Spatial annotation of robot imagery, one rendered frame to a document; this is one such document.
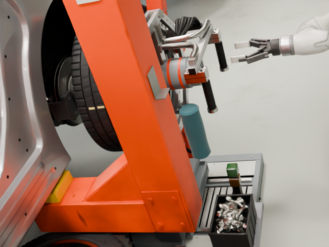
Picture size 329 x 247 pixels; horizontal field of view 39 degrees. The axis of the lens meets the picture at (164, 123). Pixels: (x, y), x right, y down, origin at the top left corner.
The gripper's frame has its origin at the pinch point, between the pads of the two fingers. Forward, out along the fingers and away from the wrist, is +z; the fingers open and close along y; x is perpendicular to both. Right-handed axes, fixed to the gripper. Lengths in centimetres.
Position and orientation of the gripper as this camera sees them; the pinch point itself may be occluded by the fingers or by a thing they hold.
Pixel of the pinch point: (235, 52)
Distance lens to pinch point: 220.9
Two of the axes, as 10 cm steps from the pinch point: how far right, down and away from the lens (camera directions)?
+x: -2.7, -8.0, -5.3
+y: 2.4, -5.9, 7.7
